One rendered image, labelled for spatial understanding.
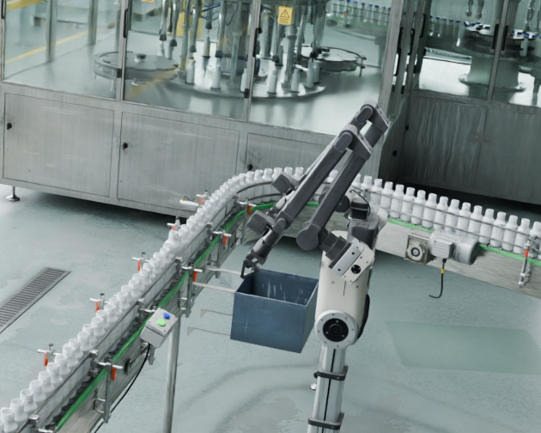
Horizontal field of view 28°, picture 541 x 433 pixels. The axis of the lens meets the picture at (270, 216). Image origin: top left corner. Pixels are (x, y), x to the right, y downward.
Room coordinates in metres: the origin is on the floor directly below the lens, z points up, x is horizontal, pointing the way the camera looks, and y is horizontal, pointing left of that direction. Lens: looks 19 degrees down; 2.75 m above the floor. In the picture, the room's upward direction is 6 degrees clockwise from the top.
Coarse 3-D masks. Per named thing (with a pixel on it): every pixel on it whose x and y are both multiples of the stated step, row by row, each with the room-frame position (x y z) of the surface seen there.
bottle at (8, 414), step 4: (4, 408) 2.64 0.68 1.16; (8, 408) 2.64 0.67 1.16; (4, 412) 2.64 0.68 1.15; (8, 412) 2.64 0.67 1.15; (12, 412) 2.64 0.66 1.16; (4, 416) 2.61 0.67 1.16; (8, 416) 2.61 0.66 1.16; (12, 416) 2.62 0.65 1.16; (4, 420) 2.61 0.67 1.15; (8, 420) 2.61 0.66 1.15; (12, 420) 2.62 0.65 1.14; (4, 424) 2.61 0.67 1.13; (8, 424) 2.61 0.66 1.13; (12, 424) 2.62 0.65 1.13; (16, 424) 2.63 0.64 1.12; (4, 428) 2.60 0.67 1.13; (8, 428) 2.60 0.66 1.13; (12, 428) 2.61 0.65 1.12; (16, 428) 2.62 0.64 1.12; (8, 432) 2.60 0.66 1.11; (12, 432) 2.61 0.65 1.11
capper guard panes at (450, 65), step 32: (448, 0) 8.78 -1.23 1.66; (480, 0) 8.73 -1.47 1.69; (512, 0) 8.68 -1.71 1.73; (448, 32) 8.77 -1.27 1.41; (480, 32) 8.72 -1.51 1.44; (512, 32) 8.67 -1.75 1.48; (416, 64) 8.81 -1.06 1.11; (448, 64) 8.76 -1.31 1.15; (480, 64) 8.71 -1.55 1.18; (512, 64) 8.66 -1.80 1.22; (480, 96) 8.70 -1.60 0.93; (512, 96) 8.65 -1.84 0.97
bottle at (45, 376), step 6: (42, 372) 2.87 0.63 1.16; (48, 372) 2.88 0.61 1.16; (42, 378) 2.84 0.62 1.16; (48, 378) 2.85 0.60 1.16; (48, 384) 2.85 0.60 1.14; (42, 390) 2.84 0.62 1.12; (48, 390) 2.84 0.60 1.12; (48, 396) 2.84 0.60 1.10; (48, 402) 2.84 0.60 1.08; (48, 408) 2.84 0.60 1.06; (48, 414) 2.84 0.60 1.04
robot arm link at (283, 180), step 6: (282, 174) 3.99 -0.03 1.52; (288, 174) 4.02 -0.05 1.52; (276, 180) 3.98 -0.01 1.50; (282, 180) 3.98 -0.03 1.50; (288, 180) 3.98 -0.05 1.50; (294, 180) 4.00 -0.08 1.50; (276, 186) 3.98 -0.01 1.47; (282, 186) 3.98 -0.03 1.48; (288, 186) 3.98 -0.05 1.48; (282, 192) 3.98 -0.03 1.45
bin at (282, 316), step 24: (192, 288) 4.22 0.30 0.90; (216, 288) 4.18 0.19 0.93; (240, 288) 4.21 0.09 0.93; (264, 288) 4.41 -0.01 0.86; (288, 288) 4.39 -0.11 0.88; (312, 288) 4.37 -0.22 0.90; (216, 312) 4.39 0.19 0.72; (240, 312) 4.12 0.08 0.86; (264, 312) 4.10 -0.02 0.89; (288, 312) 4.08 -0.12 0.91; (312, 312) 4.24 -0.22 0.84; (240, 336) 4.11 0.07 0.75; (264, 336) 4.09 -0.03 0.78; (288, 336) 4.07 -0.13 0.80
